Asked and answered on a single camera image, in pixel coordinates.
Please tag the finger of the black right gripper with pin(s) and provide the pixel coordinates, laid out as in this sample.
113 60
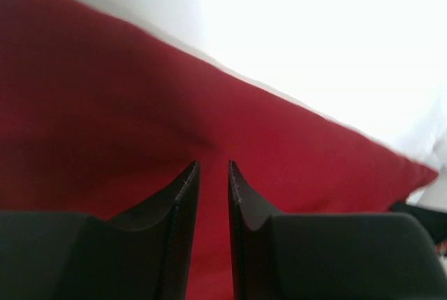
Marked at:
432 220

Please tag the dark red t shirt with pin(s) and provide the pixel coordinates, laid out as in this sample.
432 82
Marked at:
96 115

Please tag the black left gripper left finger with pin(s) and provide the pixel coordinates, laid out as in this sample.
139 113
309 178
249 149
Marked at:
141 253

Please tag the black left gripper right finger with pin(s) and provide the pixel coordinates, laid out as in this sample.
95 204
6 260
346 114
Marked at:
278 255

